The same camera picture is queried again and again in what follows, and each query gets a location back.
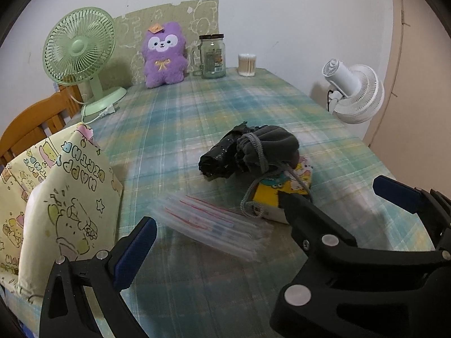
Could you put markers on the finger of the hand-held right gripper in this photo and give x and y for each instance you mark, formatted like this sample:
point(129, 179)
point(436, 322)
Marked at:
point(396, 192)
point(317, 225)

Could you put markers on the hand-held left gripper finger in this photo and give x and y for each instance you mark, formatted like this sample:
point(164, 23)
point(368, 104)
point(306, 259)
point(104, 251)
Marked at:
point(135, 253)

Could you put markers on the yellow cartoon tissue packet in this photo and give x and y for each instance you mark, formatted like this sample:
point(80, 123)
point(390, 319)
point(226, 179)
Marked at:
point(271, 190)

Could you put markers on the yellow cartoon print storage bag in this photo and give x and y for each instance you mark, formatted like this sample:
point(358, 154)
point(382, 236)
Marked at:
point(70, 183)

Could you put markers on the clear zip bags bundle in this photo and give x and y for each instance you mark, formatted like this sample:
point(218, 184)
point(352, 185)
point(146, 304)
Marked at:
point(211, 221)

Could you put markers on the white standing fan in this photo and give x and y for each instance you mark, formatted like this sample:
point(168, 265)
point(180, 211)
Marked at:
point(356, 91)

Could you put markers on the black plastic bag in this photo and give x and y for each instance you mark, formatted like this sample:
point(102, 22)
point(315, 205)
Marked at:
point(218, 158)

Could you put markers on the beige door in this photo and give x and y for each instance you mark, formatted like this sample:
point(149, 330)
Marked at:
point(422, 60)

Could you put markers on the plaid tablecloth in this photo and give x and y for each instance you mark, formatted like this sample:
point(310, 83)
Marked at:
point(197, 112)

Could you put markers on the cotton swab container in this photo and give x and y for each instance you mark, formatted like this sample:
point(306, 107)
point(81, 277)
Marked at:
point(246, 65)

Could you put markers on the purple plush toy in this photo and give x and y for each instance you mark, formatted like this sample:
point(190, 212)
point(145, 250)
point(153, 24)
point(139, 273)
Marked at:
point(164, 60)

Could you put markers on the glass jar with dark lid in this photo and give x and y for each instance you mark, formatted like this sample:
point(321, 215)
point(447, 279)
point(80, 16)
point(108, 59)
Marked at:
point(212, 58)

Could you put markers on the green desk fan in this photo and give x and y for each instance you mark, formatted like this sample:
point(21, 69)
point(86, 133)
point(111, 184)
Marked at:
point(79, 47)

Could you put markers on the green patterned wall sheet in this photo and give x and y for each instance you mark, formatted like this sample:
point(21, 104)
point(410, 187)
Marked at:
point(134, 31)

